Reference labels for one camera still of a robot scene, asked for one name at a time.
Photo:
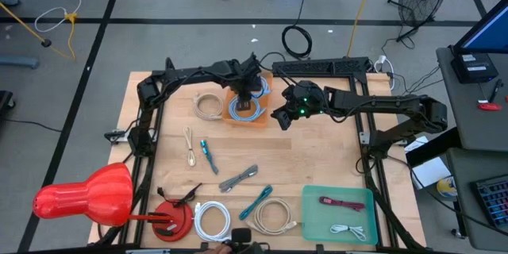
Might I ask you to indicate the green translucent plastic tray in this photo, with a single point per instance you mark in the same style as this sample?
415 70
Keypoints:
313 222

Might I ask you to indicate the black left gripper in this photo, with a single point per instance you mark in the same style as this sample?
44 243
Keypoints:
246 79

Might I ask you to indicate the person's hand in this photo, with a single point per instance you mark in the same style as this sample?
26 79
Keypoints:
220 249

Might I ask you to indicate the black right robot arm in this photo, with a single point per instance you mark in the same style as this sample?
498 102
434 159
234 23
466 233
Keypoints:
397 103

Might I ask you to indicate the small red object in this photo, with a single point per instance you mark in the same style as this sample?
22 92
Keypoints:
489 106

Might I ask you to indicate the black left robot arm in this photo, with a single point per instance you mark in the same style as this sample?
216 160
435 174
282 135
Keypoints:
186 76

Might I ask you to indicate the black pen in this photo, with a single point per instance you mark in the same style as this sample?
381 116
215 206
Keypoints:
495 90

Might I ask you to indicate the black box device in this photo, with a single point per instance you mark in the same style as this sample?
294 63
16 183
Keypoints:
474 67

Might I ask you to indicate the black aluminium table frame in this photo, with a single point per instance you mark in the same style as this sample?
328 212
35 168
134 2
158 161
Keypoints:
147 182

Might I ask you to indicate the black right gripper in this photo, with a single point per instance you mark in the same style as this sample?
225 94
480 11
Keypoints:
305 105

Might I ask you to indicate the black computer monitor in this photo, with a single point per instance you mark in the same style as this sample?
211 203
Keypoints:
488 31

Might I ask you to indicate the yellow blue round object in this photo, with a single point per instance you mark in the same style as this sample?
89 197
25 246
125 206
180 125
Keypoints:
447 187

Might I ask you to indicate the white box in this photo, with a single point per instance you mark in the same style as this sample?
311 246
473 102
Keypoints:
430 172

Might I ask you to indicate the grey furniture foot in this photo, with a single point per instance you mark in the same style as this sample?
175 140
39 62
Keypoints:
20 62

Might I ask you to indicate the orange translucent plastic tray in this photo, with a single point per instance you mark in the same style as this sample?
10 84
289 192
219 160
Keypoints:
242 124

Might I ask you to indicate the black chair base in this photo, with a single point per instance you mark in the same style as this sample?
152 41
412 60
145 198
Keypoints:
5 103

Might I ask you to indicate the black backlit keyboard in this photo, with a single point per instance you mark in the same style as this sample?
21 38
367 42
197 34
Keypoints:
494 202

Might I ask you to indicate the grey side desk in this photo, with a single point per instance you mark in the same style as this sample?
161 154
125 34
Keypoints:
464 206
456 87

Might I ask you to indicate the white paper sheet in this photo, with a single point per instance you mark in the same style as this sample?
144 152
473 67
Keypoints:
416 143

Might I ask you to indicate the black camera device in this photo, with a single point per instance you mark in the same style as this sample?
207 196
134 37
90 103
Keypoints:
241 236

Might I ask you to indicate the white power adapter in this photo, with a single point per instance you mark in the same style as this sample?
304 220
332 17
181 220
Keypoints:
383 61

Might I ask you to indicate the red desk lamp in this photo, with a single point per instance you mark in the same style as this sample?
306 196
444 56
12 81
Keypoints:
99 194

